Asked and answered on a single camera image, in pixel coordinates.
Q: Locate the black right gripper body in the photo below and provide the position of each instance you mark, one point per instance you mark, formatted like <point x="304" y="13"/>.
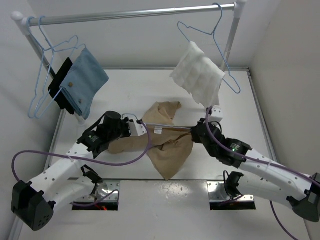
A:
<point x="196" y="138"/>

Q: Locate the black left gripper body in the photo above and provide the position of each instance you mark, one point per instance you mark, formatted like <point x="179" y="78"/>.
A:
<point x="122" y="130"/>

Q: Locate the beige t shirt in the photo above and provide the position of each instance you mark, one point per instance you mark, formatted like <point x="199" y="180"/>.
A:
<point x="169" y="150"/>

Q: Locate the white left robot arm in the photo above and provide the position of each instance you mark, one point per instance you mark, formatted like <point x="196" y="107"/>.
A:
<point x="35" y="201"/>

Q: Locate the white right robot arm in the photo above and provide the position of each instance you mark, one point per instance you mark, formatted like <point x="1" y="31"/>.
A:
<point x="258" y="175"/>

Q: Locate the black cloth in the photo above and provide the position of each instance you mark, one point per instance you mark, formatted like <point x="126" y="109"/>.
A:
<point x="54" y="87"/>

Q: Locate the white quilted cloth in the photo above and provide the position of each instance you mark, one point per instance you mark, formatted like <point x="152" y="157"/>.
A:
<point x="199" y="76"/>

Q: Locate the blue denim cloth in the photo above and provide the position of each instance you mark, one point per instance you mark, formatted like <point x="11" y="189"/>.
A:
<point x="84" y="79"/>

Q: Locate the silver clothes rack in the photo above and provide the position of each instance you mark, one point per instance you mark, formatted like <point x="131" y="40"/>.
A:
<point x="47" y="56"/>

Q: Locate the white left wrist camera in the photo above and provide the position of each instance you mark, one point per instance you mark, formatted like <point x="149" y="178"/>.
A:
<point x="136" y="128"/>

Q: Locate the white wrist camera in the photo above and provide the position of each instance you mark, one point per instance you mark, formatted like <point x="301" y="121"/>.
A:
<point x="136" y="128"/>
<point x="215" y="114"/>

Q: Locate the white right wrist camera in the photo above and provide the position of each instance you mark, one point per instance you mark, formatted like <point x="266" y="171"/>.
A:
<point x="215" y="114"/>

